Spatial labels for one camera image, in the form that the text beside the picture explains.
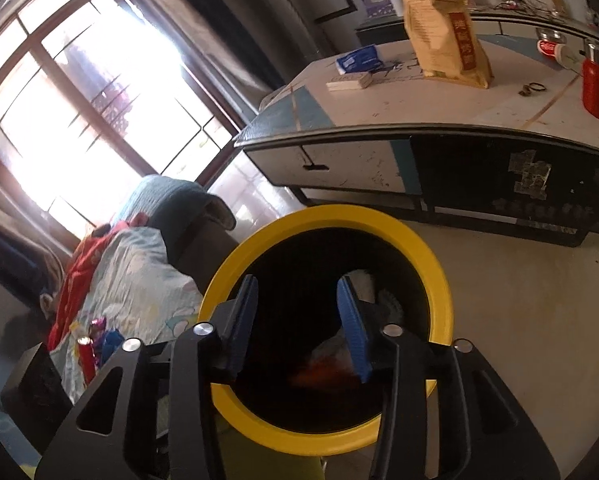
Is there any red lighter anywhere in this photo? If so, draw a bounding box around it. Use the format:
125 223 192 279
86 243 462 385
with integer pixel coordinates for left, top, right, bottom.
77 337 97 387

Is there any black and white TV cabinet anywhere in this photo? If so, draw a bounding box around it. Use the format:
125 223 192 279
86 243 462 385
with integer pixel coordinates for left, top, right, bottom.
354 4 599 57

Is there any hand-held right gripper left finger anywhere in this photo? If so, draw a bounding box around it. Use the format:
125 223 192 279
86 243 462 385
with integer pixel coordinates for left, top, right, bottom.
34 274 260 480

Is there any dark curtain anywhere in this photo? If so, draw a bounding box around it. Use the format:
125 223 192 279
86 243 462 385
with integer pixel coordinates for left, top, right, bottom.
0 180 73 321

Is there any red and white can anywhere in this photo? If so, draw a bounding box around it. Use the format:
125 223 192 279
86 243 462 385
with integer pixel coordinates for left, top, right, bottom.
536 29 583 70

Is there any white pleated paper cup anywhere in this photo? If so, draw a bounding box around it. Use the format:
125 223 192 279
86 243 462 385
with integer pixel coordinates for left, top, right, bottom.
377 292 405 326

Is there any white and blue coffee table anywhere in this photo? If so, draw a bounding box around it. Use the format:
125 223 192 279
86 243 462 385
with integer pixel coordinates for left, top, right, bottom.
234 35 599 248

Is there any tan paper pouch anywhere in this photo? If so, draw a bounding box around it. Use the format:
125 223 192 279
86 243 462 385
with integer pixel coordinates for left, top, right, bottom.
401 0 494 90

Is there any yellow trash bin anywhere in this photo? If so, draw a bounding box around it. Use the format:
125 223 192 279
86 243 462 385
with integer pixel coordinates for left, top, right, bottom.
198 204 454 458

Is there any light blue printed blanket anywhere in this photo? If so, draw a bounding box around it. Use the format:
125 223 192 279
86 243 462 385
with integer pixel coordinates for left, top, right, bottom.
47 225 205 406

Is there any small white box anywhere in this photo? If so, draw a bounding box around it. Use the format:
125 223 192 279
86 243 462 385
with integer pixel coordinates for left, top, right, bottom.
326 71 373 92

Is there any white plastic wrapper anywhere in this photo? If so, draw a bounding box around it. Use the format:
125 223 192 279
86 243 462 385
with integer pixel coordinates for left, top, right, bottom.
307 330 360 377

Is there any blue tissue packet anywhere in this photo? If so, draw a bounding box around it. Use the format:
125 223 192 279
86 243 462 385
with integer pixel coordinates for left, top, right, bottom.
335 45 385 74

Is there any red bottle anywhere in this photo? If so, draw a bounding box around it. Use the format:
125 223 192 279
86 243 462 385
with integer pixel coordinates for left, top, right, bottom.
582 40 599 121

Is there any grey curtain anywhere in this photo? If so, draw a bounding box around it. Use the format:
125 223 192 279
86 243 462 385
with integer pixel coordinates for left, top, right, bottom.
144 0 293 116

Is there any brown framed window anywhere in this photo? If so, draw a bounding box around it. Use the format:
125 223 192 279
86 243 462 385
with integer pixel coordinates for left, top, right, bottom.
0 0 250 246

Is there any red patterned cloth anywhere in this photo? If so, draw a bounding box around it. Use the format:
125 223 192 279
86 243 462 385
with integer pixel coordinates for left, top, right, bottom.
47 232 126 351

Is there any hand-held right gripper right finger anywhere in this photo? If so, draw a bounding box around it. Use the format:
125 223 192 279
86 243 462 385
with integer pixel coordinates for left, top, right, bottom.
336 276 563 480

